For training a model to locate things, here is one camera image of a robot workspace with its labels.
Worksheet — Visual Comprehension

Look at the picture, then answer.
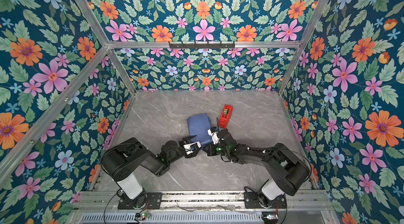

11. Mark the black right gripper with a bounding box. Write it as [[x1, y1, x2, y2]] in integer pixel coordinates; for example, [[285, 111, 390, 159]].
[[201, 142, 230, 157]]

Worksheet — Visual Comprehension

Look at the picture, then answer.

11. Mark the light blue wrapping paper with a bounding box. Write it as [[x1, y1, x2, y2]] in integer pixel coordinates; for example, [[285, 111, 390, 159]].
[[187, 113, 211, 146]]

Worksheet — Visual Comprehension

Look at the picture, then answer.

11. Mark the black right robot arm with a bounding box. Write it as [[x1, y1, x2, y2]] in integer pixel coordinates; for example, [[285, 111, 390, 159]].
[[204, 127, 310, 208]]

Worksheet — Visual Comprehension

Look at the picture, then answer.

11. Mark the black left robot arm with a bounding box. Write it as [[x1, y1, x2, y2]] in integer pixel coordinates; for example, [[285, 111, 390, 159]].
[[100, 137, 202, 204]]

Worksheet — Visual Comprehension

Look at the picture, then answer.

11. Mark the red tape dispenser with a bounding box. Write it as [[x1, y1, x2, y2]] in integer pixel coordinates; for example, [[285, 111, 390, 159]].
[[218, 105, 233, 129]]

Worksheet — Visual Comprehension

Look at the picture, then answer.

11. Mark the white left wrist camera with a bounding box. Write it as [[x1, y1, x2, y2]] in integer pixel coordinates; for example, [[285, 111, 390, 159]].
[[185, 142, 201, 155]]

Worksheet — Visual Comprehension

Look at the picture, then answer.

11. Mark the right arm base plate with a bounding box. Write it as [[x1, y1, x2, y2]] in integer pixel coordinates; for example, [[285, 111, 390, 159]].
[[244, 191, 287, 209]]

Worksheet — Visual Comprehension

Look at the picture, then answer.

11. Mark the white cable duct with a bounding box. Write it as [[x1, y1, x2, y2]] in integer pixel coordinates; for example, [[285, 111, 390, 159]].
[[80, 212, 264, 224]]

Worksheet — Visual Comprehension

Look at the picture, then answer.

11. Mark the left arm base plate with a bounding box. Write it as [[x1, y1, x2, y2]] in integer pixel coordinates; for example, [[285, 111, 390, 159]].
[[117, 191, 163, 210]]

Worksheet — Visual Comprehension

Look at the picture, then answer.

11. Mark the black hook rail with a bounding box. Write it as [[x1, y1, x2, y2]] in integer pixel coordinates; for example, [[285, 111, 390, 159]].
[[168, 42, 236, 49]]

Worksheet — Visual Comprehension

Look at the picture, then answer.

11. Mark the aluminium mounting rail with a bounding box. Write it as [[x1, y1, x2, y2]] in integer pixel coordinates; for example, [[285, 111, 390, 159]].
[[73, 190, 333, 212]]

